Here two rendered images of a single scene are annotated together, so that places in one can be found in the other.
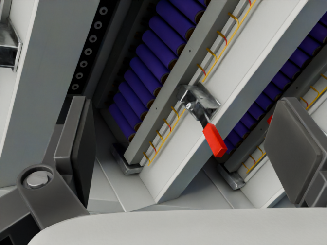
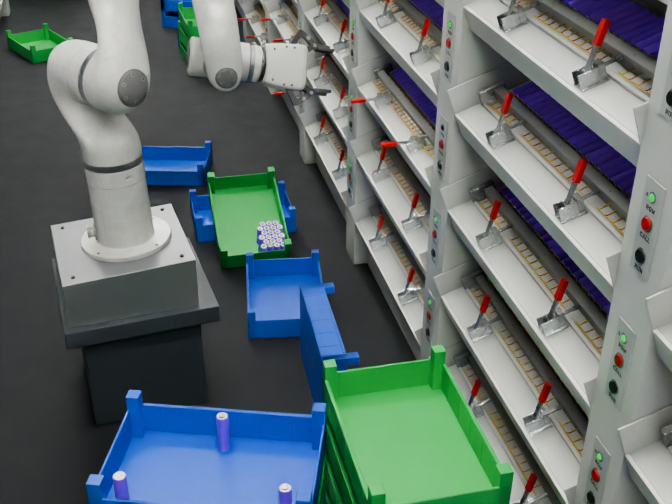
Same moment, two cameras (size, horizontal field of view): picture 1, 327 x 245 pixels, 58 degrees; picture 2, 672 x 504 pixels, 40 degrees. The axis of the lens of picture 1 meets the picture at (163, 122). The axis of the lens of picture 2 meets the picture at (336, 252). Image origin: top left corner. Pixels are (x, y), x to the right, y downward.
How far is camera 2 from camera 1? 2.03 m
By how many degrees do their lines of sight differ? 36
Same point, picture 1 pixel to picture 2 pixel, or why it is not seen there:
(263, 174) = (374, 159)
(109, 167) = (378, 62)
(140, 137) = (383, 77)
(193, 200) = (362, 111)
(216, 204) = (360, 126)
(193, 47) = (399, 96)
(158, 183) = (365, 87)
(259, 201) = (362, 157)
